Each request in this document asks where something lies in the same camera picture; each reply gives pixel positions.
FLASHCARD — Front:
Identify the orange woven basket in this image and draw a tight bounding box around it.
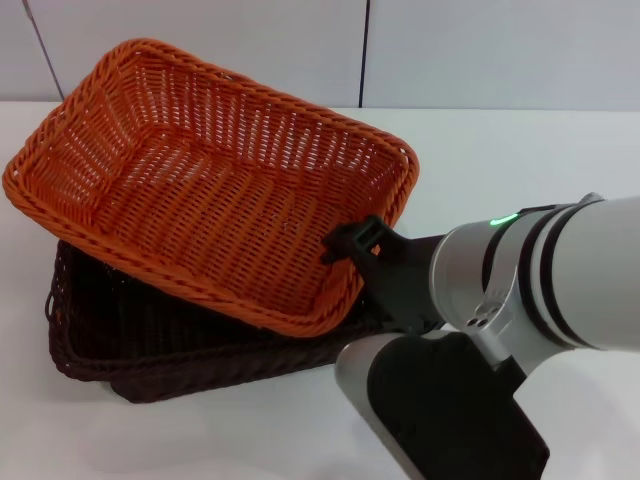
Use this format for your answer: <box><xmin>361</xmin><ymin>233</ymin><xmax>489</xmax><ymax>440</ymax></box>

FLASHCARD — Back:
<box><xmin>2</xmin><ymin>37</ymin><xmax>421</xmax><ymax>339</ymax></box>

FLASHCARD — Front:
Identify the dark brown woven basket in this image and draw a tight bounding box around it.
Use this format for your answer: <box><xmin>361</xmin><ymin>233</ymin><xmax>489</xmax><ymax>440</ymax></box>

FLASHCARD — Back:
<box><xmin>42</xmin><ymin>238</ymin><xmax>386</xmax><ymax>405</ymax></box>

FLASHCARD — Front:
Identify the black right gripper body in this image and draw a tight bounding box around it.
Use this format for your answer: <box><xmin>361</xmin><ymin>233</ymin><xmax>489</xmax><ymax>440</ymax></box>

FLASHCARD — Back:
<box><xmin>356</xmin><ymin>228</ymin><xmax>452</xmax><ymax>336</ymax></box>

